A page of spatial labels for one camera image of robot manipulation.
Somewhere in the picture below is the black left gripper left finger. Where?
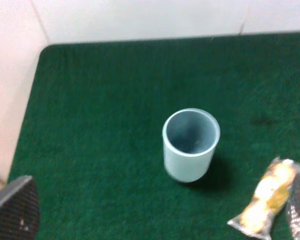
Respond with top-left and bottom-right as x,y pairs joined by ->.
0,175 -> 40,240

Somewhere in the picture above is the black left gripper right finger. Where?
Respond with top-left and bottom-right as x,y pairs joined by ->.
285,173 -> 300,240

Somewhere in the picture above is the light blue plastic cup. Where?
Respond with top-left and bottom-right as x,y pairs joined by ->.
162,108 -> 221,183

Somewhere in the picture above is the packaged snack bag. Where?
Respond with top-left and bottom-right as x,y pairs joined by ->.
227,157 -> 300,240

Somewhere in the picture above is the green felt table cloth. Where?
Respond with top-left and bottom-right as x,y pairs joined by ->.
9,33 -> 300,240

